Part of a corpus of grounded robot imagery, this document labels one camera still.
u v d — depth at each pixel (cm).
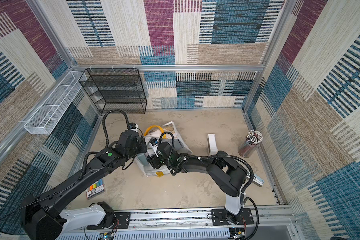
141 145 70
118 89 109
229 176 47
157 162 77
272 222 73
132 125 69
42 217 37
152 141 78
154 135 77
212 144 94
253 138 82
